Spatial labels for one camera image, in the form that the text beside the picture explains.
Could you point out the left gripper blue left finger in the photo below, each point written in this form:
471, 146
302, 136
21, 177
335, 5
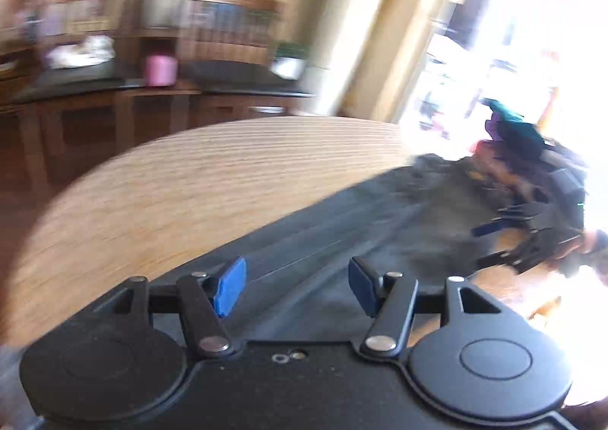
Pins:
204, 300

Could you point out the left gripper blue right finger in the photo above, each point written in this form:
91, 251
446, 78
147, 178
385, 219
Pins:
389, 300

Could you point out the dark grey denim jeans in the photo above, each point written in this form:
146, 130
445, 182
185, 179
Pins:
416, 219

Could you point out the mauve folded garments stack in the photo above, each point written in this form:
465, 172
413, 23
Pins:
553, 178

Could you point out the teal folded garment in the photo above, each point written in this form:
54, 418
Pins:
519, 136

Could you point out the patterned beige tablecloth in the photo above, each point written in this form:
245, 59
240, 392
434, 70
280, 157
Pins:
167, 202

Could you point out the pink container on shelf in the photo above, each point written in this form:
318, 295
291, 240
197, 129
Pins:
160, 70

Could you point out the right wooden chair black seat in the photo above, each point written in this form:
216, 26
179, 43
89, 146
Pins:
224, 50

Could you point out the wooden chair black seat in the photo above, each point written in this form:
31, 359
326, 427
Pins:
224, 50
39, 102

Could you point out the potted green plant white pot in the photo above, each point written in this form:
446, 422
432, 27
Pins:
290, 60

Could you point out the white cloth on chair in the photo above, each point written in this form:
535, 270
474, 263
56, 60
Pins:
92, 51

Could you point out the left wooden chair black seat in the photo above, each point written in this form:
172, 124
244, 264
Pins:
39, 102

